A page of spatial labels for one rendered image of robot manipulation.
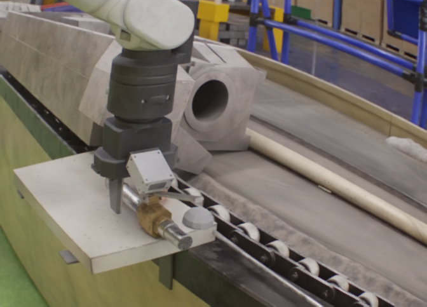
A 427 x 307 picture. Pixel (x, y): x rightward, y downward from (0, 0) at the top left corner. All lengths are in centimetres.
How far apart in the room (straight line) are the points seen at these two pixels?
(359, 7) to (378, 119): 988
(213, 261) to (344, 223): 28
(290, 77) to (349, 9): 983
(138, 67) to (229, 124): 47
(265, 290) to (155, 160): 21
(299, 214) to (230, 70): 30
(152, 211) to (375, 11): 1048
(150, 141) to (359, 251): 37
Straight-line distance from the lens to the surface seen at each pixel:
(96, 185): 85
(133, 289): 95
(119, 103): 68
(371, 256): 84
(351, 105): 156
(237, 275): 71
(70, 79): 107
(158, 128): 71
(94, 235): 71
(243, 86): 110
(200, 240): 77
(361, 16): 1131
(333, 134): 138
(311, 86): 166
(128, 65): 66
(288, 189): 102
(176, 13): 64
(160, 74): 67
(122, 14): 61
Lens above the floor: 116
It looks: 21 degrees down
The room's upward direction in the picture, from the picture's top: 7 degrees clockwise
